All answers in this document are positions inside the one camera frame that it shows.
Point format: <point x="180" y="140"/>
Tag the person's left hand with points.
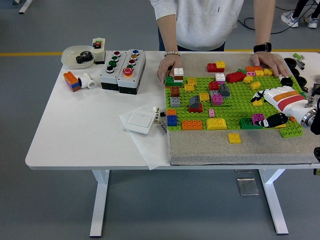
<point x="268" y="60"/>

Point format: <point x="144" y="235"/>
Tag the person's right hand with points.
<point x="168" y="65"/>

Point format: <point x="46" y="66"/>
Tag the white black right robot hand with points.
<point x="285" y="100"/>

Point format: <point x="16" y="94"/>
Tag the magenta square brick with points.
<point x="258" y="118"/>

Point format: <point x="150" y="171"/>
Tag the green studded baseplate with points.
<point x="237" y="110"/>

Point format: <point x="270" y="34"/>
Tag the yellow square brick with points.
<point x="192" y="80"/>
<point x="255" y="85"/>
<point x="220" y="64"/>
<point x="248" y="79"/>
<point x="268" y="72"/>
<point x="259" y="73"/>
<point x="234" y="137"/>
<point x="257" y="103"/>
<point x="189" y="87"/>
<point x="281" y="127"/>
<point x="204" y="97"/>

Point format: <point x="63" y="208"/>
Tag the person's left forearm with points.
<point x="264" y="22"/>

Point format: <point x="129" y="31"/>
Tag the person's right forearm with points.
<point x="168" y="35"/>

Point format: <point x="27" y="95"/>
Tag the black toy tire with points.
<point x="301" y="80"/>
<point x="295" y="72"/>
<point x="292" y="63"/>

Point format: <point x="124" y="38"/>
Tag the white square brick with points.
<point x="178" y="72"/>
<point x="220" y="76"/>

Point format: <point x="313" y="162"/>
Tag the black wristwatch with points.
<point x="262" y="47"/>

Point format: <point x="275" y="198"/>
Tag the dark green square brick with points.
<point x="169" y="80"/>

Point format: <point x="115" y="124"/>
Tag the brown flat brick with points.
<point x="178" y="78"/>

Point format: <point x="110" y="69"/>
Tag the orange long brick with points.
<point x="192" y="125"/>
<point x="254" y="68"/>
<point x="293" y="119"/>

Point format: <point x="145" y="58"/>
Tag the black square brick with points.
<point x="286" y="82"/>

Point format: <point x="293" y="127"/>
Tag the pale pink brick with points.
<point x="250" y="74"/>

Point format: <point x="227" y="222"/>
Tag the brown square brick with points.
<point x="175" y="91"/>

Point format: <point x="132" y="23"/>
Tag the green tool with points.
<point x="297" y="55"/>

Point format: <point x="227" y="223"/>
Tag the green flat piece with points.
<point x="240" y="71"/>

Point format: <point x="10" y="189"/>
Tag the metal tool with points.
<point x="300" y="64"/>

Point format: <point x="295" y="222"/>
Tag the lime green long brick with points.
<point x="291" y="132"/>

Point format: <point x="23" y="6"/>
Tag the black box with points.
<point x="316" y="88"/>

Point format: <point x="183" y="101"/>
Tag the red long brick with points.
<point x="235" y="77"/>

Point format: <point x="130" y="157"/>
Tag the light grey square brick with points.
<point x="213" y="92"/>
<point x="175" y="101"/>

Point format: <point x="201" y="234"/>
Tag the clear plastic bag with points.
<point x="316" y="78"/>

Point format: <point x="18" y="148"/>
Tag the dark grey roof brick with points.
<point x="194" y="100"/>

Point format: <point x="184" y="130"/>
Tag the grey emergency-stop control box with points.
<point x="127" y="82"/>

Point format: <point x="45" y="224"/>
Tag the dark green long brick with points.
<point x="246" y="123"/>

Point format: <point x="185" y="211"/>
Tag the person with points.
<point x="200" y="22"/>
<point x="290" y="19"/>

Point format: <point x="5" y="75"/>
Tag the white labelled connector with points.
<point x="156" y="109"/>

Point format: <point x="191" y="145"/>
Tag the small orange brick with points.
<point x="171" y="112"/>

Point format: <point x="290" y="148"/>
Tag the small black cube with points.
<point x="162" y="114"/>

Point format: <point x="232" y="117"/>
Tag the red square brick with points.
<point x="214" y="85"/>

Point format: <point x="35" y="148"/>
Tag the red slope brick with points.
<point x="196" y="108"/>

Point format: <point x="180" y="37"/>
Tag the pink flat brick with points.
<point x="220" y="82"/>

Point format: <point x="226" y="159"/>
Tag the dark grey slope brick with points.
<point x="224" y="90"/>

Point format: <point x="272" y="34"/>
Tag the blue square brick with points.
<point x="172" y="120"/>

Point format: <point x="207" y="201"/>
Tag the pink square brick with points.
<point x="217" y="99"/>

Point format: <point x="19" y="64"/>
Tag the grey three-button control box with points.
<point x="107" y="78"/>

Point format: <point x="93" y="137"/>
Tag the printed label strip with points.
<point x="163" y="128"/>

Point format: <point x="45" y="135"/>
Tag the small pink brick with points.
<point x="212" y="113"/>

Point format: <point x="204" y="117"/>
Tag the yellow curved brick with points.
<point x="217" y="124"/>

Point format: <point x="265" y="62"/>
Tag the green black tag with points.
<point x="317" y="171"/>

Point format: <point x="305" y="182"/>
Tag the metal floor cover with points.
<point x="247" y="186"/>
<point x="243" y="171"/>

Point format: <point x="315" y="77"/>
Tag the white pipe tee fitting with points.
<point x="87" y="81"/>

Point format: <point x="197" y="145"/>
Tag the black metal gear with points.
<point x="84" y="58"/>

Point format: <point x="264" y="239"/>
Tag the translucent paper sheet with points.
<point x="152" y="152"/>

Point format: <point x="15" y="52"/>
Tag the grey-brown mat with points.
<point x="200" y="150"/>

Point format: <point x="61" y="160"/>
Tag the multicoloured brick stack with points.
<point x="71" y="78"/>

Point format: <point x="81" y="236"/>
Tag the cream plastic bowl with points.
<point x="68" y="56"/>

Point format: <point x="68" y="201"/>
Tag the white table leg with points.
<point x="273" y="200"/>
<point x="100" y="200"/>

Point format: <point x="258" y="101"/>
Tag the white furniture foot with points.
<point x="25" y="8"/>
<point x="15" y="2"/>

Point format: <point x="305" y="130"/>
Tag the white wall switch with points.
<point x="138" y="122"/>

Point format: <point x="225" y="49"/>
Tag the cream red-green switch box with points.
<point x="98" y="53"/>

